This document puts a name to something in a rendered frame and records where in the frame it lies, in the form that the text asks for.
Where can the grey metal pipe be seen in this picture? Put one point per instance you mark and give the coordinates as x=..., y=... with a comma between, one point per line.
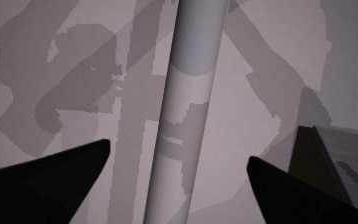
x=190, y=74

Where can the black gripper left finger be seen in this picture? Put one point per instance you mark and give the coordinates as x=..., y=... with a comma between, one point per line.
x=51, y=189

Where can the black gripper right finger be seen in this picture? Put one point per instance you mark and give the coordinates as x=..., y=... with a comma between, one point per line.
x=284, y=199

